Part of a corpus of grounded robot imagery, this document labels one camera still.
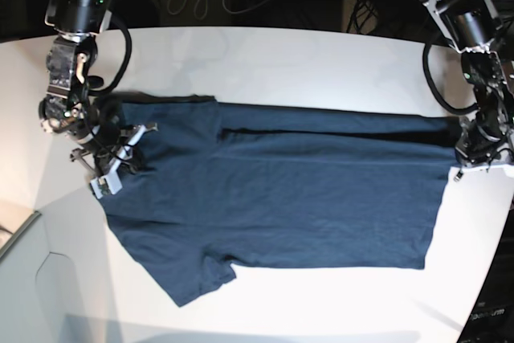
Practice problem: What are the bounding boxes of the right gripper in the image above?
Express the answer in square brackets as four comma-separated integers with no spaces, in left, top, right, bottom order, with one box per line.
[70,121,158,178]

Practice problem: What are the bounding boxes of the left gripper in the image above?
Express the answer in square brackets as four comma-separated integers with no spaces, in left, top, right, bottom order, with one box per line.
[455,117,513,177]

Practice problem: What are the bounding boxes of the dark blue t-shirt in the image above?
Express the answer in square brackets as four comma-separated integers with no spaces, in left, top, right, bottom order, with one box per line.
[100,100,459,306]

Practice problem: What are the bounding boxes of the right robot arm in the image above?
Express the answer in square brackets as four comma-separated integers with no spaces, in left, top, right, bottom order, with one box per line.
[39,0,144,178]

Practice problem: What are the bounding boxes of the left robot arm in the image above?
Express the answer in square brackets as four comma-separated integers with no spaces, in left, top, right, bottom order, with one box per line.
[419,0,513,181]

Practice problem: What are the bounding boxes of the white storage bin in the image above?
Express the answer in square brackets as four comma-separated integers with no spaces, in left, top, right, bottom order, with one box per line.
[1,202,123,342]

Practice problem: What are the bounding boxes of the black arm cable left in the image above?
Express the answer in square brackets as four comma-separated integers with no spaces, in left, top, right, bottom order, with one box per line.
[422,31,479,116]

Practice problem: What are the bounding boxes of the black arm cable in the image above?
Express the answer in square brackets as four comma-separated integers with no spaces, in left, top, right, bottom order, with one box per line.
[88,13,133,95]
[422,31,479,116]

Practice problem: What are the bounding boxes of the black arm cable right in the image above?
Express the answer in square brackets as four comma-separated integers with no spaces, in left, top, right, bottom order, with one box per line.
[88,13,133,95]

